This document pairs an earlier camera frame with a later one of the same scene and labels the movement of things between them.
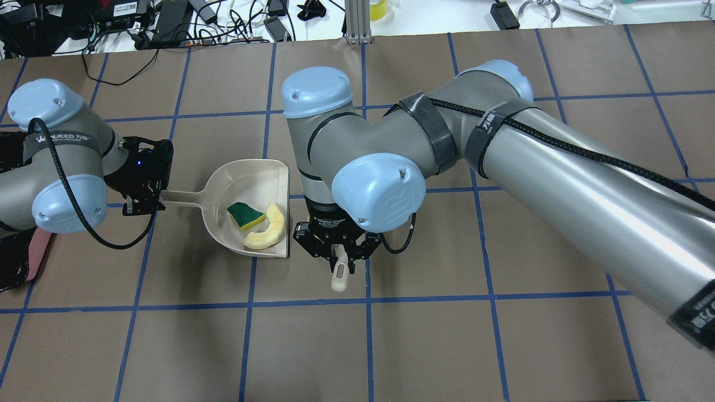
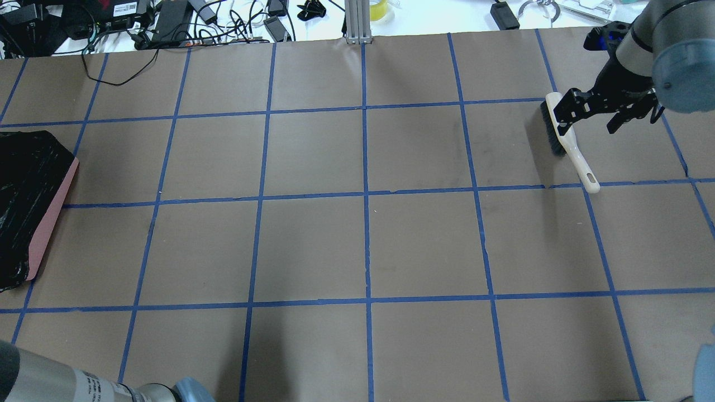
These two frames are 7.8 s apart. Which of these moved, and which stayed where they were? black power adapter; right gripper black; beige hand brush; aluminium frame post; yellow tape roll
Moved: beige hand brush; right gripper black
Stayed: aluminium frame post; yellow tape roll; black power adapter
